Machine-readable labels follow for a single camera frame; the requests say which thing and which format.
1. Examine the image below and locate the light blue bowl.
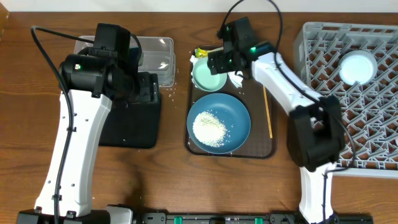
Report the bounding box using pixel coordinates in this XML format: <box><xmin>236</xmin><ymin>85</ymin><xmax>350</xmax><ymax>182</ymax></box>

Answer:
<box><xmin>338</xmin><ymin>50</ymin><xmax>377</xmax><ymax>85</ymax></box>

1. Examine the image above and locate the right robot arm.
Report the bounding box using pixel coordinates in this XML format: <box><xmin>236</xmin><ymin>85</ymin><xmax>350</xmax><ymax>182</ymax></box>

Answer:
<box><xmin>207</xmin><ymin>17</ymin><xmax>345</xmax><ymax>223</ymax></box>

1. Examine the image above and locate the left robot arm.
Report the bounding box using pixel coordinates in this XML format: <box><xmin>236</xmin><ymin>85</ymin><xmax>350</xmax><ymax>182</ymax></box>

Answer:
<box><xmin>17</xmin><ymin>23</ymin><xmax>161</xmax><ymax>223</ymax></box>

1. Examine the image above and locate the grey dishwasher rack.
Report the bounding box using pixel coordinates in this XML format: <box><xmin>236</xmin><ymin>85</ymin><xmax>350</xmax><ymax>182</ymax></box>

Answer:
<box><xmin>294</xmin><ymin>22</ymin><xmax>397</xmax><ymax>179</ymax></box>

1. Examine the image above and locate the crumpled white napkin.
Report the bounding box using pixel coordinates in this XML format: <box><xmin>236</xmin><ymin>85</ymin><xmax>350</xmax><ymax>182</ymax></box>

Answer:
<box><xmin>189</xmin><ymin>54</ymin><xmax>245</xmax><ymax>89</ymax></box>

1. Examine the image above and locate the yellow green snack wrapper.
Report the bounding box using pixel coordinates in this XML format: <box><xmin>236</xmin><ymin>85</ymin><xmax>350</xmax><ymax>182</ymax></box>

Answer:
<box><xmin>195</xmin><ymin>47</ymin><xmax>223</xmax><ymax>58</ymax></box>

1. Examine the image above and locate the mint green bowl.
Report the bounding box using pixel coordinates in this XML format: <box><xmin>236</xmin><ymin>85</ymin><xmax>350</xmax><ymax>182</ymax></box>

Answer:
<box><xmin>190</xmin><ymin>55</ymin><xmax>228</xmax><ymax>92</ymax></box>

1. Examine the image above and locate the clear plastic bin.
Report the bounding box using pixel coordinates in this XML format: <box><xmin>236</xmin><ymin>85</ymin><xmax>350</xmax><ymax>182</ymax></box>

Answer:
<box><xmin>74</xmin><ymin>34</ymin><xmax>175</xmax><ymax>87</ymax></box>

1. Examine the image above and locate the black plastic bin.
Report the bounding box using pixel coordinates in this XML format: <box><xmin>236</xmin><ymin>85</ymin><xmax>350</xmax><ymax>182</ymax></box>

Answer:
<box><xmin>99</xmin><ymin>93</ymin><xmax>161</xmax><ymax>149</ymax></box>

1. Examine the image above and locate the wooden chopstick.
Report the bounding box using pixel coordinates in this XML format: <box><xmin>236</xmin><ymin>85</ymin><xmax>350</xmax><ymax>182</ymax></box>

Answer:
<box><xmin>263</xmin><ymin>86</ymin><xmax>273</xmax><ymax>139</ymax></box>

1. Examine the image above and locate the dark blue plate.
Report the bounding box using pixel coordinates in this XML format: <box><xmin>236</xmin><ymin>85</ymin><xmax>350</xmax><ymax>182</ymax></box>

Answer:
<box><xmin>187</xmin><ymin>93</ymin><xmax>251</xmax><ymax>154</ymax></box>

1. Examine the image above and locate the white rice pile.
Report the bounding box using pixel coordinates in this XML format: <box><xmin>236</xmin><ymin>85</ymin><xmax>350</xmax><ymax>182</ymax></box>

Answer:
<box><xmin>193</xmin><ymin>111</ymin><xmax>227</xmax><ymax>147</ymax></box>

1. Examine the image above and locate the dark brown serving tray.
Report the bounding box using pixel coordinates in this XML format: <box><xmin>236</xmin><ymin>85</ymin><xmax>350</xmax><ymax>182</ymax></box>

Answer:
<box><xmin>184</xmin><ymin>78</ymin><xmax>277</xmax><ymax>159</ymax></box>

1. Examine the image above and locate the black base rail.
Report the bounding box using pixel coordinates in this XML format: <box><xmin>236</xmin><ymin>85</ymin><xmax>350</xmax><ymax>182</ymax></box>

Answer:
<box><xmin>105</xmin><ymin>203</ymin><xmax>374</xmax><ymax>224</ymax></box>

